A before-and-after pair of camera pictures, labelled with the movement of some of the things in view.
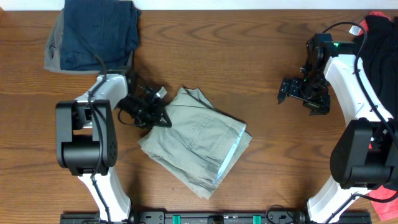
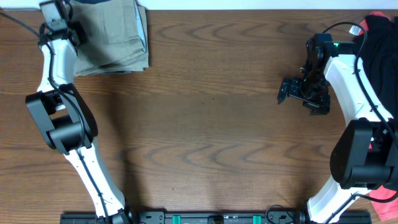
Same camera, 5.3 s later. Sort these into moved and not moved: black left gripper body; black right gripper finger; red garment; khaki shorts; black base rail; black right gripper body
Moved: black left gripper body; khaki shorts
Not moved: black right gripper finger; black right gripper body; black base rail; red garment
